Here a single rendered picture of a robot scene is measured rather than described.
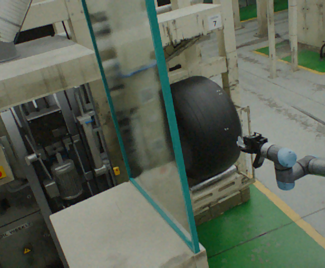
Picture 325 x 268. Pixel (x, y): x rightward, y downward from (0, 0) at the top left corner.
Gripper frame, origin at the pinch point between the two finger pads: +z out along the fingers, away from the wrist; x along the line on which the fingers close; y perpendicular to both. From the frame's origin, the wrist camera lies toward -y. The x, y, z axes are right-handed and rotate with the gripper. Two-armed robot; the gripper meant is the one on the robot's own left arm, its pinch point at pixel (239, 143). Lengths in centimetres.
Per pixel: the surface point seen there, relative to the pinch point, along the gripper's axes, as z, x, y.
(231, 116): 10.1, -4.6, 10.8
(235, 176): 24.7, -10.3, -31.9
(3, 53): 48, 88, 66
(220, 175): 24.9, -0.7, -27.5
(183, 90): 26.5, 11.0, 27.8
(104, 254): -34, 83, -1
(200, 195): 23.3, 15.9, -32.8
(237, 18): 628, -477, -5
